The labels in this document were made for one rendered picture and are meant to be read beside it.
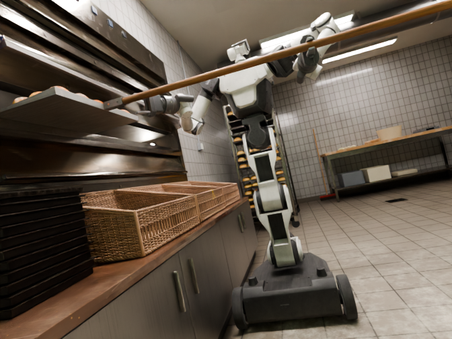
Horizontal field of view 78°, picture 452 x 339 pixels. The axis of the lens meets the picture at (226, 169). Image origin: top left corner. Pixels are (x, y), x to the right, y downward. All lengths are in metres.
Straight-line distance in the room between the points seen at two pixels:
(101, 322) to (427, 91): 6.55
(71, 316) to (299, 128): 5.77
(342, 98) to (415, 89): 1.33
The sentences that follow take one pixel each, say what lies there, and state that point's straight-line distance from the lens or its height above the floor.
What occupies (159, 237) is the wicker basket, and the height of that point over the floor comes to 0.61.
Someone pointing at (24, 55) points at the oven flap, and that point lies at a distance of 1.37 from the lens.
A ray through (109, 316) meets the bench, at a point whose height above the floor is 0.52.
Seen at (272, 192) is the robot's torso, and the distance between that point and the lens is 1.54.
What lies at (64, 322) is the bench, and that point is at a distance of 0.65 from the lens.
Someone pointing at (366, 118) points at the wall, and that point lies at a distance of 6.34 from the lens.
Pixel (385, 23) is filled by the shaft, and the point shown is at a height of 1.19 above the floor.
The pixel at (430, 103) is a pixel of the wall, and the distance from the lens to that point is 6.74.
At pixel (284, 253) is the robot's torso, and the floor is 0.30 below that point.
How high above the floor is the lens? 0.76
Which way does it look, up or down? 3 degrees up
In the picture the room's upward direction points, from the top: 12 degrees counter-clockwise
